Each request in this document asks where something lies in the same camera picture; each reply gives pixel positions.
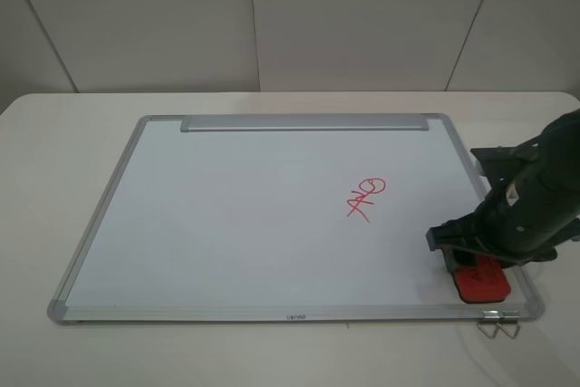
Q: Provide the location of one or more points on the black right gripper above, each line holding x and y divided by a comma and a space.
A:
523, 220

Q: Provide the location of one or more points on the red whiteboard eraser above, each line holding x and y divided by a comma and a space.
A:
483, 283

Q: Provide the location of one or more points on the right metal binder clip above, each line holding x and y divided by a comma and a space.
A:
509, 324

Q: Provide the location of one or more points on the metal binder clip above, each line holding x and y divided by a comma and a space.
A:
509, 324
488, 324

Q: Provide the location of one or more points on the left metal binder clip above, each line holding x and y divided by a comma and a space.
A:
488, 324

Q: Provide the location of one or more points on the black camera bracket on gripper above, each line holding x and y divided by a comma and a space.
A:
502, 164

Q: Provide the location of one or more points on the white whiteboard with aluminium frame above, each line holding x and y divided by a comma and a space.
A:
280, 218

